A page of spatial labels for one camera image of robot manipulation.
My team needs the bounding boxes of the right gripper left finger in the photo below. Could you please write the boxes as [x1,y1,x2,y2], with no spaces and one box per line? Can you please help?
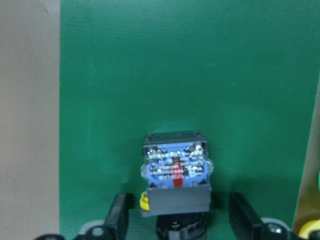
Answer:
[32,192,135,240]

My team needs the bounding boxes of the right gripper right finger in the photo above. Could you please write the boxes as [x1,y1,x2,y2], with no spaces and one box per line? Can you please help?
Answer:
[228,191,320,240]

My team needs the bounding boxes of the yellow push button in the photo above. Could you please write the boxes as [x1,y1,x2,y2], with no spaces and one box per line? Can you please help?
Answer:
[139,130,214,240]

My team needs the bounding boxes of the yellow plastic tray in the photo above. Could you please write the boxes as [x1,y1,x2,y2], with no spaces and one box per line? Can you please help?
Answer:
[298,219,320,240]

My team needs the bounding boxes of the green conveyor belt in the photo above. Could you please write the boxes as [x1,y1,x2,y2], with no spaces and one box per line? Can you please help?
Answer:
[59,0,320,240]

